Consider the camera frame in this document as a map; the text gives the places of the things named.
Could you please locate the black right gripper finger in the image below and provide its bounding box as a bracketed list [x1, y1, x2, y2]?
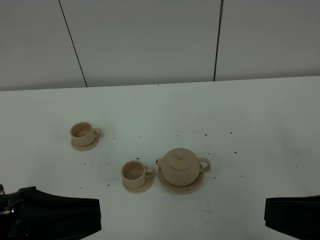
[264, 195, 320, 218]
[264, 215, 320, 240]

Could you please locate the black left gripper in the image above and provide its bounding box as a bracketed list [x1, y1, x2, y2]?
[0, 184, 102, 240]

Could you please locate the tan clay teapot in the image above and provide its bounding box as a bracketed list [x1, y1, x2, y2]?
[155, 148, 211, 187]

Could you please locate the tan teapot saucer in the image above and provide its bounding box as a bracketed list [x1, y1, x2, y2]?
[157, 168, 205, 195]

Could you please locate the far tan cup saucer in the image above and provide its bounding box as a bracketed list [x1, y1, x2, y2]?
[70, 137, 100, 152]

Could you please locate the tan cup saucer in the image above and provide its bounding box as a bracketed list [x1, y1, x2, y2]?
[122, 178, 154, 194]
[70, 137, 100, 152]

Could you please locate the far tan teacup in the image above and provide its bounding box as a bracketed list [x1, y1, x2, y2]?
[70, 122, 102, 148]

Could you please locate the tan teacup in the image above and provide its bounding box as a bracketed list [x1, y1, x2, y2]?
[121, 160, 155, 190]
[70, 122, 102, 148]

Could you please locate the near tan teacup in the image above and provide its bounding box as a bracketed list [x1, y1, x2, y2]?
[121, 160, 155, 190]

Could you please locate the near tan cup saucer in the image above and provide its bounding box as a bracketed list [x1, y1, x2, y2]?
[122, 178, 154, 194]

